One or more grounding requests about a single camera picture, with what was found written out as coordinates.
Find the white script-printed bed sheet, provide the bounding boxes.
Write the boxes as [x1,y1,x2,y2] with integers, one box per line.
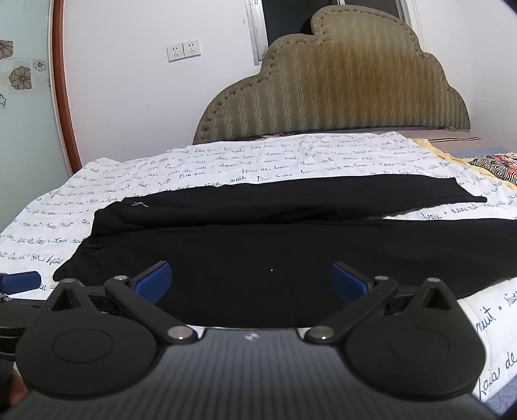
[0,131,517,404]

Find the black pants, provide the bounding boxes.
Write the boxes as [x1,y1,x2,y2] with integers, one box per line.
[52,174,517,329]

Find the olive upholstered headboard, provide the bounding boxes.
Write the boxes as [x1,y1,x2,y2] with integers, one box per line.
[193,4,471,145]

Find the pale green floral door panel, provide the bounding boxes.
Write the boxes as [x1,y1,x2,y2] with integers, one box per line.
[0,0,74,236]

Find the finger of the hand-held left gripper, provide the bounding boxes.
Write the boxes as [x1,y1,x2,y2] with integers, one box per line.
[0,271,43,296]

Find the zebra floral printed cloth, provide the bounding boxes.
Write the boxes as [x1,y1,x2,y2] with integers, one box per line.
[470,152,517,187]

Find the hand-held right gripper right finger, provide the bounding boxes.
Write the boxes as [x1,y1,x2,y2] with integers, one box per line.
[305,262,476,345]

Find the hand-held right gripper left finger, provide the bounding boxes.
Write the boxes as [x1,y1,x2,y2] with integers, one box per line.
[26,261,199,345]

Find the white-framed window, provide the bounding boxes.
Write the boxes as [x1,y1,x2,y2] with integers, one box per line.
[246,0,425,65]

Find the brown wooden door frame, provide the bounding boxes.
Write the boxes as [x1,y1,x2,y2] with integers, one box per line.
[52,0,84,176]

